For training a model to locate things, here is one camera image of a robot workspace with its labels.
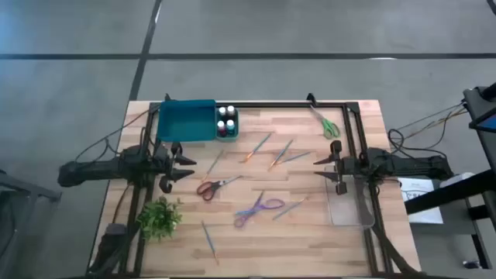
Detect clear plastic container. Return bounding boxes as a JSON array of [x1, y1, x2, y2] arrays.
[[324, 164, 376, 229]]

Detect black cable bundle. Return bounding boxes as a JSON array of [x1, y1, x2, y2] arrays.
[[88, 222, 135, 276]]

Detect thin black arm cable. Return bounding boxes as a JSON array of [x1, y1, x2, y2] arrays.
[[74, 108, 160, 164]]

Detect white paper sheet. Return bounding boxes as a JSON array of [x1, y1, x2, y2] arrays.
[[397, 177, 444, 225]]

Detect white box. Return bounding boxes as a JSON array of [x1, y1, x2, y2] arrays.
[[439, 172, 476, 189]]

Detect small green plastic bin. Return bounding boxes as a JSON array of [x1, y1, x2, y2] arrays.
[[215, 106, 240, 143]]

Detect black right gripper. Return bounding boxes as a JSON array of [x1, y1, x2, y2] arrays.
[[312, 139, 367, 196]]

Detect black and orange cables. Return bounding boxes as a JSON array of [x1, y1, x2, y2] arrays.
[[387, 101, 466, 156]]

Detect black side stand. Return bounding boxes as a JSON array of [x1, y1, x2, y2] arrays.
[[405, 81, 496, 269]]

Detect red handled scissors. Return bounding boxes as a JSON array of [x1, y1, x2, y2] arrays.
[[196, 174, 244, 202]]

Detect black aluminium table frame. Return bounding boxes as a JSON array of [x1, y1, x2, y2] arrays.
[[118, 92, 388, 278]]

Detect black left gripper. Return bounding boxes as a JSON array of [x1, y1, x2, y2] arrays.
[[154, 142, 198, 194]]

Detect grey metal table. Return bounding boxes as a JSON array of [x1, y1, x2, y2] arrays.
[[0, 169, 63, 274]]

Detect large blue plastic bin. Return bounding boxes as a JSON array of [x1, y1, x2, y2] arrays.
[[157, 99, 218, 143]]

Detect green handled scissors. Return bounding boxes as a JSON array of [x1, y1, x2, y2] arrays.
[[309, 105, 341, 140]]

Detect purple handled scissors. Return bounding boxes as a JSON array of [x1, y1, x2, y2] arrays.
[[233, 190, 286, 229]]

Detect blue screen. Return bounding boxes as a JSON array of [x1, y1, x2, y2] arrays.
[[475, 115, 496, 133]]

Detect black braided cable sleeve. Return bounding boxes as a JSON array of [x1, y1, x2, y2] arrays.
[[371, 224, 422, 277]]

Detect small green potted plant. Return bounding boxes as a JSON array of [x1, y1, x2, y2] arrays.
[[136, 195, 184, 242]]

